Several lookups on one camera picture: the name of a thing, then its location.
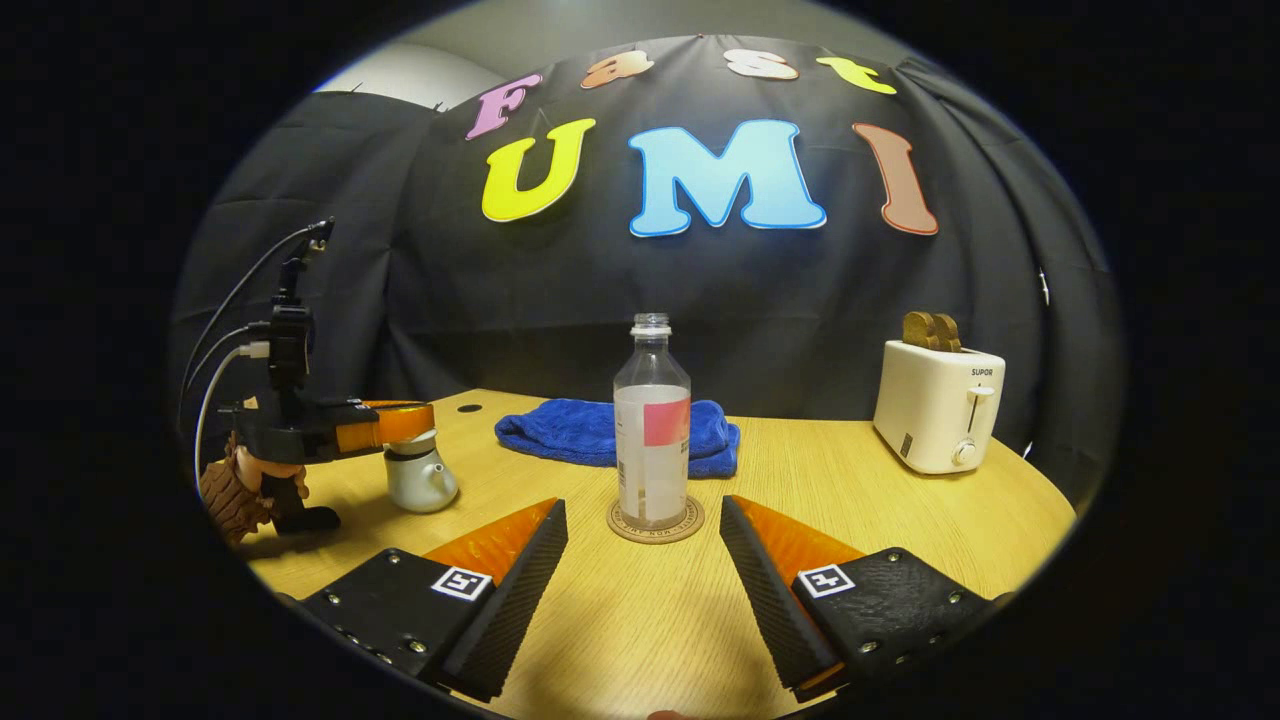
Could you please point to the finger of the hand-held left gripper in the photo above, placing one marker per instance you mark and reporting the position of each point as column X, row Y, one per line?
column 400, row 422

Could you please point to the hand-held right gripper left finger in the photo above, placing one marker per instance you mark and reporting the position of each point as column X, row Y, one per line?
column 515, row 600

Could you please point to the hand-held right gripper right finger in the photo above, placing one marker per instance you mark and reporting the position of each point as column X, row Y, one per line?
column 775, row 610

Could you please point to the white teacup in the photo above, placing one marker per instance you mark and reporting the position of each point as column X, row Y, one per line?
column 420, row 485

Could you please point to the round brown coaster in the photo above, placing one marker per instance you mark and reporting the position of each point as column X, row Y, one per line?
column 655, row 532

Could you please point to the clear plastic water bottle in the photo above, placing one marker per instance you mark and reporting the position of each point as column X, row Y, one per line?
column 652, row 470

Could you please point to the blue towel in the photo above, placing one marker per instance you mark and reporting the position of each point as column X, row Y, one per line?
column 560, row 435

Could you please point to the black backdrop cloth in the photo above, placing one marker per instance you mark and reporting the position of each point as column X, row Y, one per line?
column 600, row 290

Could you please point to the white toaster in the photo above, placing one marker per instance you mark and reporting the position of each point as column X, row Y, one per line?
column 930, row 410

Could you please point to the brown toast slice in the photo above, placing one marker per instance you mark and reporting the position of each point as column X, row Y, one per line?
column 950, row 335
column 920, row 330

